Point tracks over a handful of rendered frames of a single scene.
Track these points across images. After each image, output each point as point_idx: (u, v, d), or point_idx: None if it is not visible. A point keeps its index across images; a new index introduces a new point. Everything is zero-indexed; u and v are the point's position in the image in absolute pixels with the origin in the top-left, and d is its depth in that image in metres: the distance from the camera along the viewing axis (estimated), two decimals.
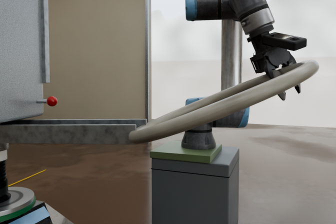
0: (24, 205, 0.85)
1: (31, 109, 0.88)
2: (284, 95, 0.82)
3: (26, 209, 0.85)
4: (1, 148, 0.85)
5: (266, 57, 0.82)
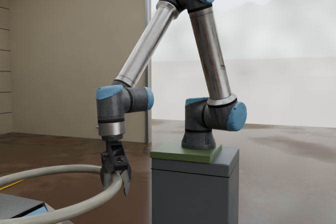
0: None
1: None
2: None
3: None
4: None
5: (104, 161, 0.97)
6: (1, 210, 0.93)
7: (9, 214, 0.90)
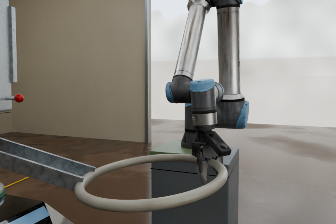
0: (3, 189, 1.06)
1: (1, 105, 1.04)
2: (205, 181, 1.05)
3: (5, 192, 1.06)
4: None
5: (201, 149, 1.04)
6: (1, 210, 0.93)
7: (9, 214, 0.90)
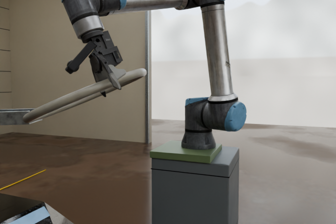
0: None
1: None
2: (104, 93, 0.99)
3: None
4: None
5: None
6: (1, 210, 0.93)
7: (9, 214, 0.90)
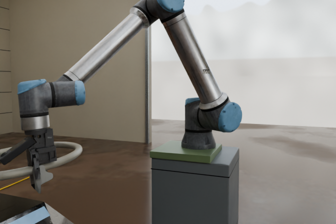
0: None
1: None
2: (34, 185, 1.02)
3: None
4: None
5: None
6: (1, 210, 0.93)
7: (9, 214, 0.90)
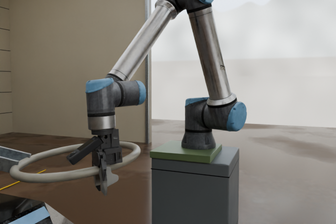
0: None
1: None
2: (98, 187, 0.99)
3: None
4: None
5: None
6: (1, 210, 0.93)
7: (9, 214, 0.90)
